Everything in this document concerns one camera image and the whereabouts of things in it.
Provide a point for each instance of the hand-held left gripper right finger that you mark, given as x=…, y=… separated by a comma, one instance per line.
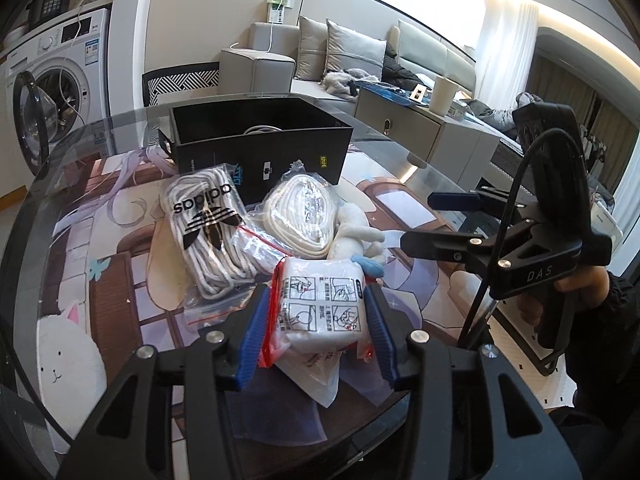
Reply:
x=380, y=330

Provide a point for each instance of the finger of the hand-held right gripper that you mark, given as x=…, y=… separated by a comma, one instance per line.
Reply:
x=450, y=201
x=435, y=246

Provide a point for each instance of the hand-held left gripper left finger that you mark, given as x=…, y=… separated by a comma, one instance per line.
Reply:
x=252, y=330

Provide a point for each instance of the white packet red zip bag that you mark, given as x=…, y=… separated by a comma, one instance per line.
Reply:
x=315, y=305

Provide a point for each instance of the white printed sachet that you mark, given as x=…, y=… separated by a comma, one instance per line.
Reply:
x=312, y=375

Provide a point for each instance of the white plush toy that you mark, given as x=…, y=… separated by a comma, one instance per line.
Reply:
x=350, y=245

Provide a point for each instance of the black cardboard box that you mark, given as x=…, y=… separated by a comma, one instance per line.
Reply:
x=280, y=155

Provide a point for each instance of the person's right forearm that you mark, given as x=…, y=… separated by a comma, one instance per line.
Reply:
x=615, y=360

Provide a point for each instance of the person's right hand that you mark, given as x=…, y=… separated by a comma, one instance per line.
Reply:
x=585, y=285

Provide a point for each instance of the white low cabinet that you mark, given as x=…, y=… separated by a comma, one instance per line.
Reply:
x=400, y=120

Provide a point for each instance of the grey garment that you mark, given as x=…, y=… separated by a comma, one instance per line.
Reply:
x=500, y=115

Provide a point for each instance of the printed table mat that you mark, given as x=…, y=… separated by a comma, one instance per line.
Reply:
x=150, y=310

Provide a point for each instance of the white cylinder cup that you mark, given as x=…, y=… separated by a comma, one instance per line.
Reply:
x=444, y=95

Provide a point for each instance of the black jacket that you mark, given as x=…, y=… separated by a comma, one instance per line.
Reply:
x=400, y=75

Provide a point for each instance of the brown curtain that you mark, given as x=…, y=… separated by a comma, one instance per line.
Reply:
x=610, y=125

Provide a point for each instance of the grey fluffy cloth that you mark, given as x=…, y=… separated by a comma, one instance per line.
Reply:
x=340, y=82

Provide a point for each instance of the white curtain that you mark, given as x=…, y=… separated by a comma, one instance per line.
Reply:
x=505, y=45

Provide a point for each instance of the grey pillow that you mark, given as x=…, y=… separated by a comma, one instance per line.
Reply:
x=355, y=52
x=310, y=50

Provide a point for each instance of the grey sofa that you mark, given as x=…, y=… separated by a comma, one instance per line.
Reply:
x=260, y=70

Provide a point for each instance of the patterned chair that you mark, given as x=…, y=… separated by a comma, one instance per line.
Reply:
x=180, y=80

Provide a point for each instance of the white washing machine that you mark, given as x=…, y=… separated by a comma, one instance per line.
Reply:
x=75, y=85

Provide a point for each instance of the black pressure cooker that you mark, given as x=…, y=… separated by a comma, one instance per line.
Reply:
x=50, y=2

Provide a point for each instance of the green white wall holder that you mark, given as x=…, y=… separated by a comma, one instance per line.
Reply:
x=277, y=10

